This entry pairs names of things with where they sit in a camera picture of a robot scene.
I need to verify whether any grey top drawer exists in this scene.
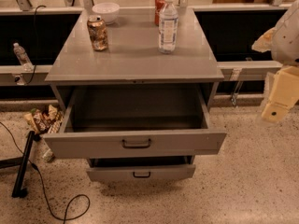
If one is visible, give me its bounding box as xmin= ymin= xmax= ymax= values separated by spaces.
xmin=44 ymin=84 xmax=226 ymax=159

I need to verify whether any grey drawer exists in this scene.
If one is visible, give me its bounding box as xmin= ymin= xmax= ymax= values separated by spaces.
xmin=44 ymin=84 xmax=226 ymax=159
xmin=87 ymin=156 xmax=195 ymax=182

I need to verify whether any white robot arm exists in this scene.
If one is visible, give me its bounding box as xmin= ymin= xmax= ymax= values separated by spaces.
xmin=251 ymin=0 xmax=299 ymax=123

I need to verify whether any grey metal drawer cabinet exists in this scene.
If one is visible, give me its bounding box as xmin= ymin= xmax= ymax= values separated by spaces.
xmin=44 ymin=7 xmax=225 ymax=112

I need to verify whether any grey lower drawer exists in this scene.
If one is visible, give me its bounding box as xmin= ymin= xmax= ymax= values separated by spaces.
xmin=87 ymin=156 xmax=195 ymax=182

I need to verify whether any clear plastic water bottle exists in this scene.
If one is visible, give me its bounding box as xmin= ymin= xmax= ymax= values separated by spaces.
xmin=158 ymin=0 xmax=178 ymax=53

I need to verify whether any red soda can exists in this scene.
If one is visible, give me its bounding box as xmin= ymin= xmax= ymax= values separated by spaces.
xmin=154 ymin=0 xmax=164 ymax=25

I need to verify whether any white bowl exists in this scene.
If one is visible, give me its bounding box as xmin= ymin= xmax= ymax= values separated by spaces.
xmin=93 ymin=3 xmax=120 ymax=24

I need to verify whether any gold crushed soda can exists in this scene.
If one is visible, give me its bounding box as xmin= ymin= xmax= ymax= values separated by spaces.
xmin=87 ymin=15 xmax=108 ymax=51

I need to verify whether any snack chip bag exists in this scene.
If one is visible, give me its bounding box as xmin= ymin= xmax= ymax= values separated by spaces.
xmin=24 ymin=105 xmax=64 ymax=134

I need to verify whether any small water bottle on ledge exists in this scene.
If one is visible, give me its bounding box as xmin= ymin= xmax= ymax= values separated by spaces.
xmin=13 ymin=43 xmax=34 ymax=72

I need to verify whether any black stand leg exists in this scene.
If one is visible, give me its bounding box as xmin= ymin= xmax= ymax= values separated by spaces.
xmin=0 ymin=131 xmax=35 ymax=198

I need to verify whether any metal bracket under ledge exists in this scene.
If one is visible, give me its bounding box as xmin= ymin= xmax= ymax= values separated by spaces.
xmin=231 ymin=57 xmax=252 ymax=107

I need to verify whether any black hanging cable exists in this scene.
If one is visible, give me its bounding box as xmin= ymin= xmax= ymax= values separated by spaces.
xmin=25 ymin=5 xmax=47 ymax=86

